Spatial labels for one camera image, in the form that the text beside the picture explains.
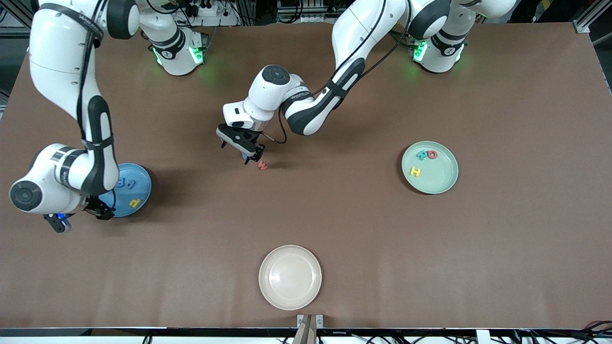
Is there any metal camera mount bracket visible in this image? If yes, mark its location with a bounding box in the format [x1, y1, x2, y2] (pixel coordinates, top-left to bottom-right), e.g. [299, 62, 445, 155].
[293, 314, 324, 344]

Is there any black equipment rack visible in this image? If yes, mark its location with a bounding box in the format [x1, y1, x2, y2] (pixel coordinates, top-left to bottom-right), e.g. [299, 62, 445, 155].
[276, 0, 349, 24]

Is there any blue round plate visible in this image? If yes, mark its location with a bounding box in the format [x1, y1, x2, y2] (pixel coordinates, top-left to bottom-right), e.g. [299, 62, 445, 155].
[98, 163, 153, 218]

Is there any green round plate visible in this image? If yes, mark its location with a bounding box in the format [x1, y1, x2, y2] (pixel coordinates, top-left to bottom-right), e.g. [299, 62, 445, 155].
[402, 140, 460, 195]

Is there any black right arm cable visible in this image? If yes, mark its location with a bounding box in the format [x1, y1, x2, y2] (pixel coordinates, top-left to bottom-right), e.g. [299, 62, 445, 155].
[76, 0, 115, 211]

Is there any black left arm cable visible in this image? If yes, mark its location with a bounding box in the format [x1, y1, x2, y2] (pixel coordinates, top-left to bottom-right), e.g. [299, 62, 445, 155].
[262, 0, 416, 145]

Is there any beige round plate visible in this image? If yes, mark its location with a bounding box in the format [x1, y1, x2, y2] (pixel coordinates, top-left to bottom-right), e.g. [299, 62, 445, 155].
[258, 245, 322, 311]

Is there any white power strip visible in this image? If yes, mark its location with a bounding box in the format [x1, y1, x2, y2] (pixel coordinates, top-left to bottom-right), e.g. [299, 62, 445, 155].
[184, 0, 240, 27]

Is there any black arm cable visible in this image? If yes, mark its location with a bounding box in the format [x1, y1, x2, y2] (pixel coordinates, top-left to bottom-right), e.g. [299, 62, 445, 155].
[262, 0, 416, 145]
[76, 0, 115, 211]

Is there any aluminium frame profile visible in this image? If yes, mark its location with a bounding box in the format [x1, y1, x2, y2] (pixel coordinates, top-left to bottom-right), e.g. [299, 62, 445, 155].
[574, 0, 612, 34]
[0, 0, 39, 39]

